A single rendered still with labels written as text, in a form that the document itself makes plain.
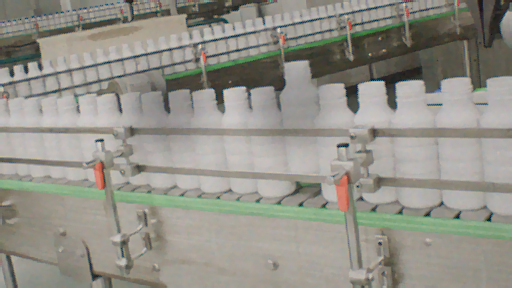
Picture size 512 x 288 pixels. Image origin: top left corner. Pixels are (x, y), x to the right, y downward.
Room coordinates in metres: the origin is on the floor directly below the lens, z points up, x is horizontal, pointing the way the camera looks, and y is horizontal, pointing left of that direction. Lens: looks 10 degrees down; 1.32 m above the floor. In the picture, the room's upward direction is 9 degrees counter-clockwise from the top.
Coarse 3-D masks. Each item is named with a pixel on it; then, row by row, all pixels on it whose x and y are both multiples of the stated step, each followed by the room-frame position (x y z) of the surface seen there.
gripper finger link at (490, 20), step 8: (488, 0) 0.95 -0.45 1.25; (496, 0) 0.95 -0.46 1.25; (504, 0) 0.97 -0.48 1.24; (488, 8) 0.95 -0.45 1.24; (496, 8) 0.98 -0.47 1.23; (504, 8) 0.97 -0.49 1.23; (488, 16) 0.95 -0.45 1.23; (496, 16) 0.98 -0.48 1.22; (504, 16) 0.98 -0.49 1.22; (488, 24) 0.95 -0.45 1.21; (496, 24) 0.97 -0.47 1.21; (488, 32) 0.95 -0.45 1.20; (488, 40) 0.95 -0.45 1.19
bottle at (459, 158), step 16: (448, 80) 0.84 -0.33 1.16; (464, 80) 0.83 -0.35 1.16; (448, 96) 0.81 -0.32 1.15; (464, 96) 0.80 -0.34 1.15; (448, 112) 0.81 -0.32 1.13; (464, 112) 0.80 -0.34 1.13; (480, 112) 0.80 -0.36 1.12; (448, 144) 0.80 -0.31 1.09; (464, 144) 0.79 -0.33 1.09; (480, 144) 0.79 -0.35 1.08; (448, 160) 0.81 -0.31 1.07; (464, 160) 0.79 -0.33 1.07; (480, 160) 0.79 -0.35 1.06; (448, 176) 0.81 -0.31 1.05; (464, 176) 0.79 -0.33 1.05; (480, 176) 0.79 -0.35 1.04; (448, 192) 0.81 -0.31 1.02; (464, 192) 0.79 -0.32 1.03; (480, 192) 0.79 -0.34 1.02; (464, 208) 0.80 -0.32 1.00; (480, 208) 0.79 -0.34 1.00
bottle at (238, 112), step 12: (228, 96) 1.04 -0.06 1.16; (240, 96) 1.03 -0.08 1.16; (228, 108) 1.04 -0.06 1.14; (240, 108) 1.03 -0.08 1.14; (228, 120) 1.03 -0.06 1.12; (240, 120) 1.02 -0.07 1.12; (228, 144) 1.03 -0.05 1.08; (240, 144) 1.02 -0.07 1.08; (228, 156) 1.04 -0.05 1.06; (240, 156) 1.02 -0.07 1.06; (252, 156) 1.02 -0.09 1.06; (228, 168) 1.04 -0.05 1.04; (240, 168) 1.02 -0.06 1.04; (252, 168) 1.02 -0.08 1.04; (240, 180) 1.02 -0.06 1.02; (252, 180) 1.02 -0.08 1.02; (240, 192) 1.03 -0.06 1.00; (252, 192) 1.02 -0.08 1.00
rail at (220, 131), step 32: (0, 128) 1.41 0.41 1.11; (32, 128) 1.34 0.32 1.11; (64, 128) 1.27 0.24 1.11; (96, 128) 1.21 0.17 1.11; (160, 128) 1.11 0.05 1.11; (192, 128) 1.06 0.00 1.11; (224, 128) 1.02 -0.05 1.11; (256, 128) 0.98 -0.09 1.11; (288, 128) 0.94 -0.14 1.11; (320, 128) 0.91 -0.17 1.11; (384, 128) 0.85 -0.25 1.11; (416, 128) 0.82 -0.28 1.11; (448, 128) 0.79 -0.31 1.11; (480, 128) 0.76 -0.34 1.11; (0, 160) 1.43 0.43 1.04; (32, 160) 1.35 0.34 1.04
